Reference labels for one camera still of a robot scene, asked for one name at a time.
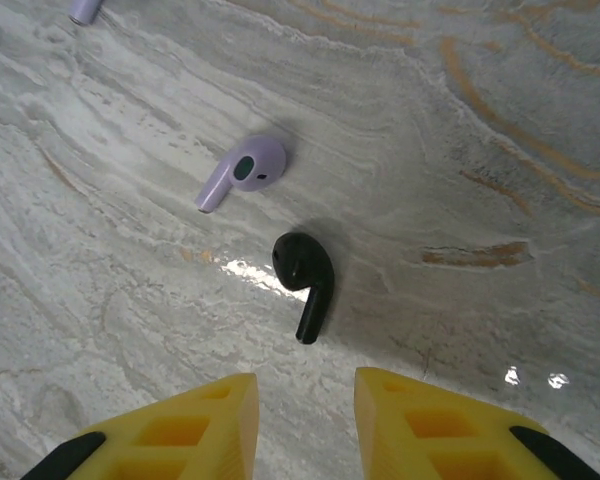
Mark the purple wireless earbud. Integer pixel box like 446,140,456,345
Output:
68,0,107,27
194,133,288,216

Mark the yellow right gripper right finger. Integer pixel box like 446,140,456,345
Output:
355,367,596,480

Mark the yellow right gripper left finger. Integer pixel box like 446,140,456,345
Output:
24,372,260,480

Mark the black wireless earbud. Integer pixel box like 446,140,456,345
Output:
271,230,337,346

